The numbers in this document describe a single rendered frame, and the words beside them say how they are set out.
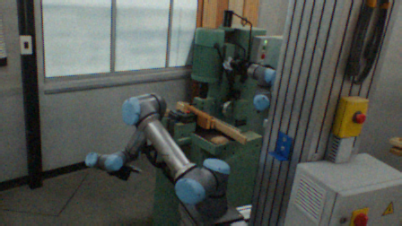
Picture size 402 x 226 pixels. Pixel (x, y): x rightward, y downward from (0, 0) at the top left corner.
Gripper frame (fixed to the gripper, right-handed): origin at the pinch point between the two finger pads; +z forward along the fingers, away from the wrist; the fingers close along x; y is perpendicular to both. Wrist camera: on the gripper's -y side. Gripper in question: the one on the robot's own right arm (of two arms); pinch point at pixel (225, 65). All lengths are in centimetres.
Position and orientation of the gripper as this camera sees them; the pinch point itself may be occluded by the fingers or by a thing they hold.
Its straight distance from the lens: 211.9
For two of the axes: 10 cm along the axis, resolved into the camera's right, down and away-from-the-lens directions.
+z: -6.6, -3.3, 6.8
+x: -6.8, 6.5, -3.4
